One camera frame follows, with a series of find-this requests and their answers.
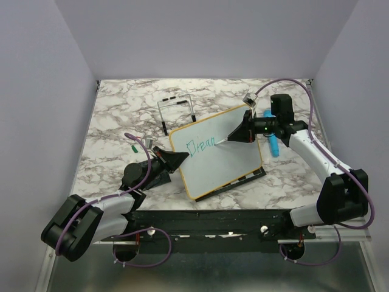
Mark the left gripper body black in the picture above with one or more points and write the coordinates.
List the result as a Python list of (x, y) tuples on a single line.
[(158, 161)]

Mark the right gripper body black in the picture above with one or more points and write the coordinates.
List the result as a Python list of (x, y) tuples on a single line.
[(250, 116)]

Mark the white whiteboard marker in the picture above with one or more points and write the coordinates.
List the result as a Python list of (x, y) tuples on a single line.
[(221, 141)]

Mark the yellow framed whiteboard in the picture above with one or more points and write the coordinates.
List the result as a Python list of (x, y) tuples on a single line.
[(211, 164)]

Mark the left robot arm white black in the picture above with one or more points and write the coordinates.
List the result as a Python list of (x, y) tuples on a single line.
[(78, 223)]

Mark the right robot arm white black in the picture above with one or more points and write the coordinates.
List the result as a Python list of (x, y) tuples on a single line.
[(342, 195)]

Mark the dark grey lego baseplate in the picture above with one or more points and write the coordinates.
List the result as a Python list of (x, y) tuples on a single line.
[(159, 180)]

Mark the blue cylindrical eraser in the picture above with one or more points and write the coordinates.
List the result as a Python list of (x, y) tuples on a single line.
[(272, 138)]

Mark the black white chessboard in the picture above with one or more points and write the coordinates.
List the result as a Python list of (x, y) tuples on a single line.
[(240, 181)]

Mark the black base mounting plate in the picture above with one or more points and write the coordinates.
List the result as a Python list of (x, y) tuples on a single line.
[(208, 231)]

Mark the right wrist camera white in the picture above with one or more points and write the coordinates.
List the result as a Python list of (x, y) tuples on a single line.
[(250, 99)]

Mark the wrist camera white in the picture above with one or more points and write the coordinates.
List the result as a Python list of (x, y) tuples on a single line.
[(148, 142), (250, 99)]

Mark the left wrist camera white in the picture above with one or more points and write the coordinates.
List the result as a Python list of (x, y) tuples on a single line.
[(148, 142)]

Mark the wire whiteboard stand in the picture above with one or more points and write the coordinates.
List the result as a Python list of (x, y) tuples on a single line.
[(176, 107)]

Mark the aluminium rail frame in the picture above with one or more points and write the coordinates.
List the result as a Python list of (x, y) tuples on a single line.
[(214, 155)]

